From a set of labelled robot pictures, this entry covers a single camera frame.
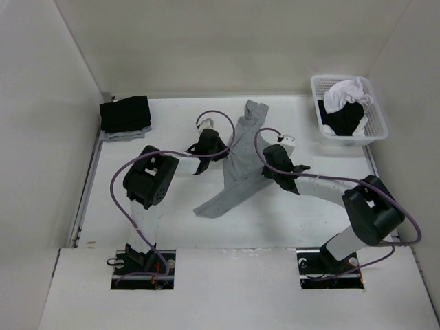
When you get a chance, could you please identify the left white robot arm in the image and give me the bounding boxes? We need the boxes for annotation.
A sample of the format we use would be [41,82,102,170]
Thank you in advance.
[122,129,229,245]

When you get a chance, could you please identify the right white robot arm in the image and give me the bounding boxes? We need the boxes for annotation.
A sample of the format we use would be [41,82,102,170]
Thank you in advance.
[262,144,404,275]

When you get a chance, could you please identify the crumpled black tank top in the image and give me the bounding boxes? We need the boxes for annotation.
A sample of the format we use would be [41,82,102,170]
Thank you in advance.
[318,100,369,136]

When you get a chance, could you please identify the folded light grey tank top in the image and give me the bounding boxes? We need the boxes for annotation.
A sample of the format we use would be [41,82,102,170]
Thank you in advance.
[99,126,151,142]

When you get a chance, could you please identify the folded black tank top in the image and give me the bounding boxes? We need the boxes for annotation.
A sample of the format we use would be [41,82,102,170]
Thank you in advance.
[100,96,151,133]

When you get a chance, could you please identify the crumpled white tank top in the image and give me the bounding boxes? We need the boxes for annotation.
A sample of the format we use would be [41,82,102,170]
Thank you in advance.
[323,77,374,114]

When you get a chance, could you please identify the white plastic laundry basket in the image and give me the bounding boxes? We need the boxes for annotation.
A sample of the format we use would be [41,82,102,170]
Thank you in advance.
[310,75,388,146]

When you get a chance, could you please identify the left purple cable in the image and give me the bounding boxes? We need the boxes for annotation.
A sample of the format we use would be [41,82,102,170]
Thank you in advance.
[109,109,238,288]

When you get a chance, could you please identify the purple cable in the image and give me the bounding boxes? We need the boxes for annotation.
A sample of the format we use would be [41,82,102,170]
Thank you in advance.
[253,127,423,276]
[109,109,238,288]

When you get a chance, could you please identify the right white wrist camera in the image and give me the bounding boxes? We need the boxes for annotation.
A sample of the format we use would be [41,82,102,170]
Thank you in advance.
[277,135,296,157]

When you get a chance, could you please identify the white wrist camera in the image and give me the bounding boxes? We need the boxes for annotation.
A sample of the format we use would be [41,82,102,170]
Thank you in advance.
[277,135,296,157]
[196,118,214,135]

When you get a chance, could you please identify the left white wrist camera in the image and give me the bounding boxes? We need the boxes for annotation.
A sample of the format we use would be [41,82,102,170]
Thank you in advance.
[196,118,214,135]

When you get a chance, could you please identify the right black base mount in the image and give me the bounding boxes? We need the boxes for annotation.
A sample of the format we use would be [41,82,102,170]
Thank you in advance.
[296,249,364,289]

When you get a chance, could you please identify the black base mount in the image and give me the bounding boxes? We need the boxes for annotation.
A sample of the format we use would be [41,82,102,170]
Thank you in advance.
[296,249,364,289]
[107,245,177,291]

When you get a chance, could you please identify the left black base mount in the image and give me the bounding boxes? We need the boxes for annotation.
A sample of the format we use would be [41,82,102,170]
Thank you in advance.
[107,245,177,291]

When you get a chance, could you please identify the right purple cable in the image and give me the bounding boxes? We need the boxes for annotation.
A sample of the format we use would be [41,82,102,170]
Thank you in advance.
[253,127,423,276]

